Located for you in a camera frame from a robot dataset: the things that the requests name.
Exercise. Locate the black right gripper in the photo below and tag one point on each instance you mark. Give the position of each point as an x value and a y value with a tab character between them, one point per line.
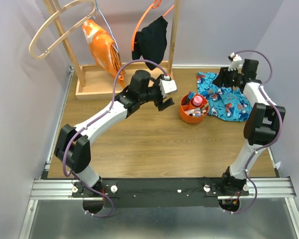
222	78

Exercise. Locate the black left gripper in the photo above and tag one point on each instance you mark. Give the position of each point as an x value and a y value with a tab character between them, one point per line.
164	105

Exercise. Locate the black highlighter blue cap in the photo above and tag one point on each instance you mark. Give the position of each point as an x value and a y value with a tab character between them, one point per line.
189	96

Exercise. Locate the pink cap marker tube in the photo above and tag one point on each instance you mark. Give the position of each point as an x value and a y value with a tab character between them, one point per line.
197	101

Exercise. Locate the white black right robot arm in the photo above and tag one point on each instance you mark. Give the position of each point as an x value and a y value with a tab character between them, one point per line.
262	128

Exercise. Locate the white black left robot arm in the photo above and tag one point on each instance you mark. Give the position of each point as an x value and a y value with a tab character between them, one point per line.
73	146

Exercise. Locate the blue shark print cloth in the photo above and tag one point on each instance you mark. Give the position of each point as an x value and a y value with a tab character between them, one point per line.
226	104

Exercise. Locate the orange round divided organizer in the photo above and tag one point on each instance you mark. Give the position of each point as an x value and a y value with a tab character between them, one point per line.
193	108

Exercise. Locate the black hanging garment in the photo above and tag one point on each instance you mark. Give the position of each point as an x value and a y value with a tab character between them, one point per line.
151	42

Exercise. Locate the wooden rack base tray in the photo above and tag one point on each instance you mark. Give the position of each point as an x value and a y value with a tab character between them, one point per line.
99	83

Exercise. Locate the orange white folded cloth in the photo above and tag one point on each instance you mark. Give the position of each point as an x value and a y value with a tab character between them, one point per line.
102	47

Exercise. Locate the wooden clothes rack posts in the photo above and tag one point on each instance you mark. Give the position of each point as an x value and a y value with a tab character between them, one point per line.
77	67

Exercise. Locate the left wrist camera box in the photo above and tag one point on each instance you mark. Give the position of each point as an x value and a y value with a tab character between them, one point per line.
167	87

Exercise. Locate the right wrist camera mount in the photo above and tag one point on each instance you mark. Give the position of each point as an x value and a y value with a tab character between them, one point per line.
235	61

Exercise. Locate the blue wire hanger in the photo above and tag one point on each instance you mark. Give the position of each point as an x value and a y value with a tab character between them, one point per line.
107	24

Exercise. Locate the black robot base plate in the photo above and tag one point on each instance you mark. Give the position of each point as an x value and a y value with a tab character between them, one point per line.
167	192

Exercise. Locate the aluminium frame rail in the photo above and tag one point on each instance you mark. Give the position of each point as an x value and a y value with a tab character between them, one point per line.
43	188

